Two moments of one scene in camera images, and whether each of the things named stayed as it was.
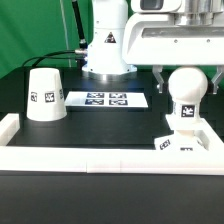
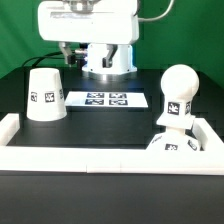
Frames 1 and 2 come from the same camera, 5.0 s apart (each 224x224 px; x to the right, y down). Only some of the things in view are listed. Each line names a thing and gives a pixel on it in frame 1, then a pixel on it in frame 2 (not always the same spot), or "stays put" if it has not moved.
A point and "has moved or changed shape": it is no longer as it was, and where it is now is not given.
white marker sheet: [107, 99] stays put
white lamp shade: [45, 96] stays put
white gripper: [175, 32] → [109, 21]
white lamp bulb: [187, 86] has moved or changed shape
